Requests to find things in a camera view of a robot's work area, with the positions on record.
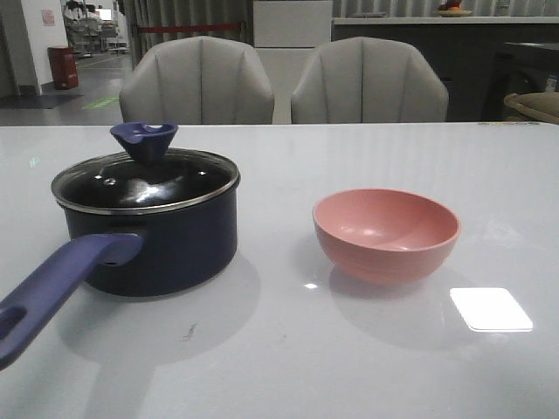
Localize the right grey upholstered chair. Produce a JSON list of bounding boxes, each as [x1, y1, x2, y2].
[[291, 37, 449, 124]]

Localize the white refrigerator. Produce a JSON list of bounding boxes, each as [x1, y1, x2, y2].
[[252, 1, 333, 48]]

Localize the red bin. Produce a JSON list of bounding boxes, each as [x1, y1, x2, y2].
[[47, 46, 79, 90]]

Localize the dark kitchen counter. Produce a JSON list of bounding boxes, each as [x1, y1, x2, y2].
[[332, 17, 558, 122]]

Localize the fruit plate on counter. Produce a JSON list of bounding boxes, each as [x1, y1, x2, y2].
[[434, 0, 473, 17]]

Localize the left grey upholstered chair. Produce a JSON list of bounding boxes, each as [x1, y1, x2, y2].
[[119, 36, 274, 125]]

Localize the grey curtain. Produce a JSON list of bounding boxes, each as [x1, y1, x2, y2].
[[118, 0, 253, 65]]

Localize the dark blue saucepan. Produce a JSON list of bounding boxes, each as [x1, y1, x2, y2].
[[1, 181, 239, 368]]

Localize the beige sofa cushion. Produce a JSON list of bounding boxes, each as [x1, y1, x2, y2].
[[503, 92, 559, 125]]

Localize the pink plastic bowl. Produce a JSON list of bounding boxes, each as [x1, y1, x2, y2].
[[313, 189, 461, 285]]

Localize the red barrier belt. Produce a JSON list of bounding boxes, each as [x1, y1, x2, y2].
[[136, 22, 244, 34]]

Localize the glass lid with blue knob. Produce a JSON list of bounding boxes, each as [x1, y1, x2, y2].
[[51, 122, 240, 216]]

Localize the grey upholstered chair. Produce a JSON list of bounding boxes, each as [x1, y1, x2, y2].
[[119, 36, 274, 125], [291, 37, 449, 124]]

